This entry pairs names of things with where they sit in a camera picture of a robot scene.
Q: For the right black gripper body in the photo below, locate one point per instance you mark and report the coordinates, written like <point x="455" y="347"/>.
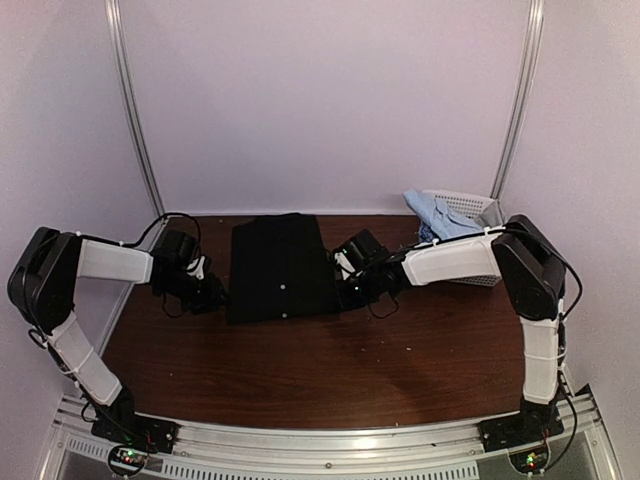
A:
<point x="367" y="292"/>

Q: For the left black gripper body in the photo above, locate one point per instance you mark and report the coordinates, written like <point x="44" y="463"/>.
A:
<point x="192" y="294"/>

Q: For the black long sleeve shirt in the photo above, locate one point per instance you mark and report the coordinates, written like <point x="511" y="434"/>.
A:
<point x="280" y="270"/>

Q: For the white perforated plastic basket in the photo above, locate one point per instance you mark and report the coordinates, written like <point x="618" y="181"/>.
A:
<point x="471" y="206"/>

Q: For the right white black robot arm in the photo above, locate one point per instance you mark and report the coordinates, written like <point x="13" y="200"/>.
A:
<point x="517" y="254"/>

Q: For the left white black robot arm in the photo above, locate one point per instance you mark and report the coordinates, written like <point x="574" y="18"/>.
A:
<point x="43" y="283"/>

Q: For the light blue shirt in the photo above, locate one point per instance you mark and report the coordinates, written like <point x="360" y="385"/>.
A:
<point x="437" y="219"/>

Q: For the grey shirt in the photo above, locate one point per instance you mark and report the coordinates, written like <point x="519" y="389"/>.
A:
<point x="491" y="215"/>

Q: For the left circuit board with LEDs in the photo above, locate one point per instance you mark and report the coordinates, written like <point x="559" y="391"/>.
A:
<point x="125" y="461"/>

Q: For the circuit board with leds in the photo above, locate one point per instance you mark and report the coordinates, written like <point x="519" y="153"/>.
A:
<point x="529" y="461"/>
<point x="125" y="461"/>

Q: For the right circuit board with LEDs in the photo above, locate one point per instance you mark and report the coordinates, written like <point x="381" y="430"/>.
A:
<point x="529" y="461"/>

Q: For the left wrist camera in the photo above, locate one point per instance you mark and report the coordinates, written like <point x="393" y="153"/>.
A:
<point x="197" y="268"/>

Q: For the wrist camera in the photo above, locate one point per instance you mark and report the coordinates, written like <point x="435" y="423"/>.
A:
<point x="197" y="268"/>
<point x="343" y="265"/>

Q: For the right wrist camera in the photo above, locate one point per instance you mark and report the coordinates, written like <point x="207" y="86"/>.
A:
<point x="343" y="265"/>

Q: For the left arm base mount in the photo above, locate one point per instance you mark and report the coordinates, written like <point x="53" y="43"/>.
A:
<point x="148" y="434"/>

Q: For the front aluminium rail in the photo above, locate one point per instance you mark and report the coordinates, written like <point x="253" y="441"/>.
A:
<point x="449" y="450"/>

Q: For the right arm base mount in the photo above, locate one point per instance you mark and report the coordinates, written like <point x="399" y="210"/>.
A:
<point x="517" y="430"/>

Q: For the left aluminium frame post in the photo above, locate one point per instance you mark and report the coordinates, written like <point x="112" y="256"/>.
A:
<point x="132" y="115"/>

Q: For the aluminium frame post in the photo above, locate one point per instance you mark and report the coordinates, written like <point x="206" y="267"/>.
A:
<point x="132" y="115"/>
<point x="528" y="66"/>

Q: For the right aluminium frame post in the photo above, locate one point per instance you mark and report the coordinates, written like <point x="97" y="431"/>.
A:
<point x="528" y="66"/>

